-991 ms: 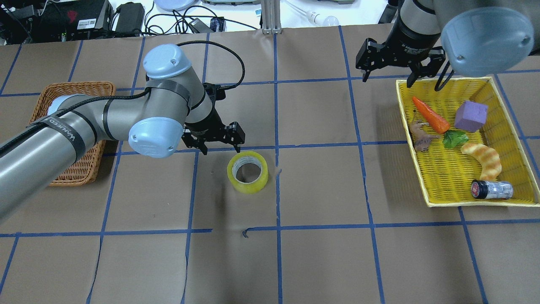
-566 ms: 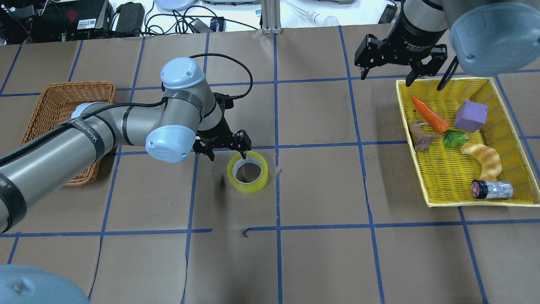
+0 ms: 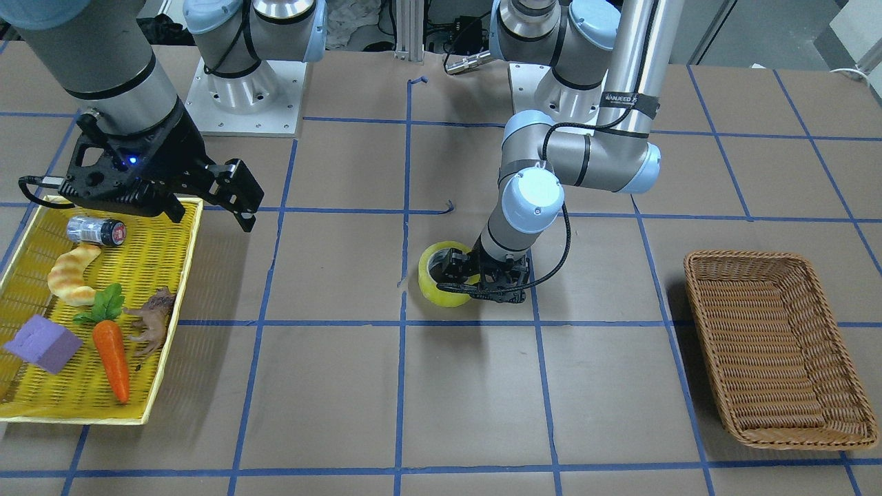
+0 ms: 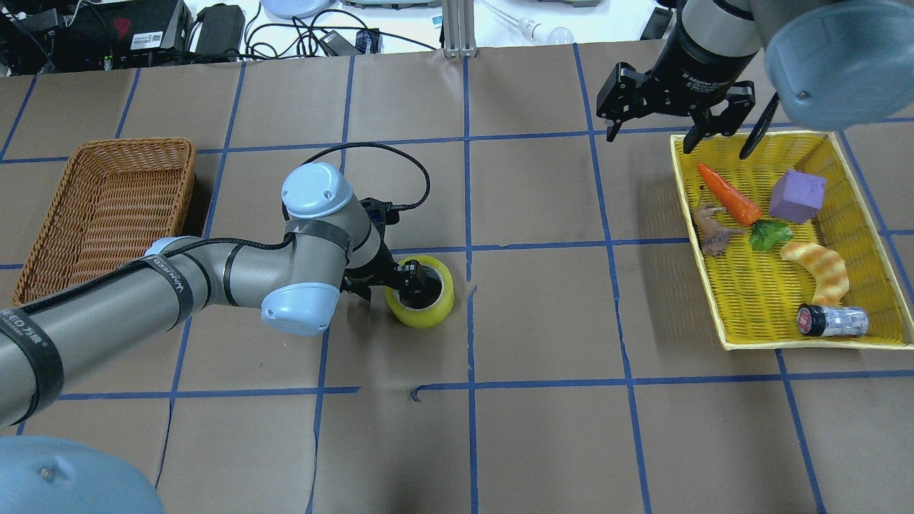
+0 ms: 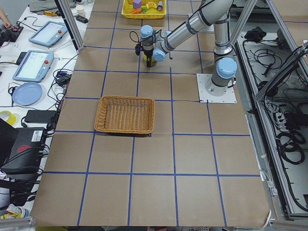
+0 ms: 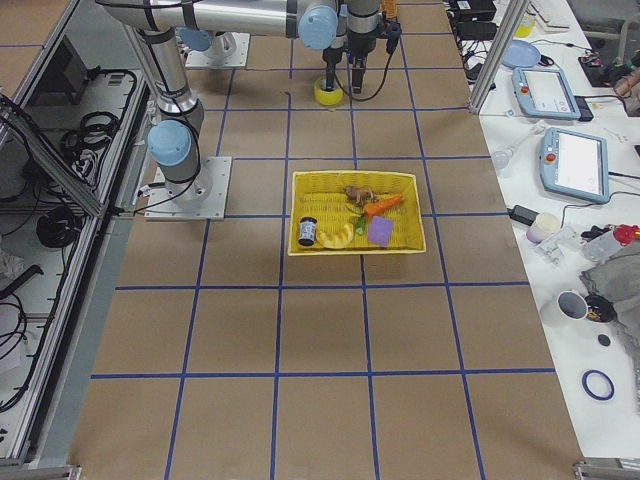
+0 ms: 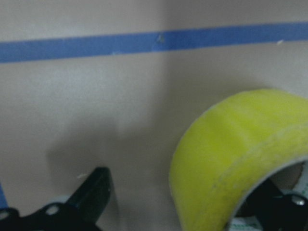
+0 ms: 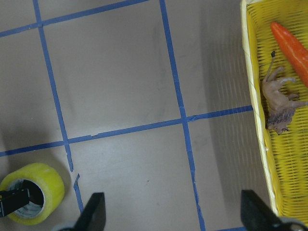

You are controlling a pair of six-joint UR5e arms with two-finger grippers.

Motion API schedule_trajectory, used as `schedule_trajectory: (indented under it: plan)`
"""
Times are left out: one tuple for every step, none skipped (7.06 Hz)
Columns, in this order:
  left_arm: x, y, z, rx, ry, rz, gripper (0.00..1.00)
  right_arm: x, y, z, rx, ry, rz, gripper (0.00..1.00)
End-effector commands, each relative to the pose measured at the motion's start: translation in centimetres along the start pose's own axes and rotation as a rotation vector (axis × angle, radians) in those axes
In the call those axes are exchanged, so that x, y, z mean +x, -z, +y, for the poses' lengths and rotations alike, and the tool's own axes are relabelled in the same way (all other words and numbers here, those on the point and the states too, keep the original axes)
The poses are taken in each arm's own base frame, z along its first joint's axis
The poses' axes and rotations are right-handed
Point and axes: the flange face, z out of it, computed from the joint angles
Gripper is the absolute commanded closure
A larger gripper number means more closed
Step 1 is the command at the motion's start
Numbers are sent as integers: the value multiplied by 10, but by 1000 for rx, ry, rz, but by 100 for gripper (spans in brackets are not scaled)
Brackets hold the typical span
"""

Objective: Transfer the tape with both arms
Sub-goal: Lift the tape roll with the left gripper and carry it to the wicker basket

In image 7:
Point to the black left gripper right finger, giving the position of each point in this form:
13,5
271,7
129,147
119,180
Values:
275,209

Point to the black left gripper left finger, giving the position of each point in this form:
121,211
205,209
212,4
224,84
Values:
80,212

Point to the yellow packing tape roll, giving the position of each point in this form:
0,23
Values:
230,149

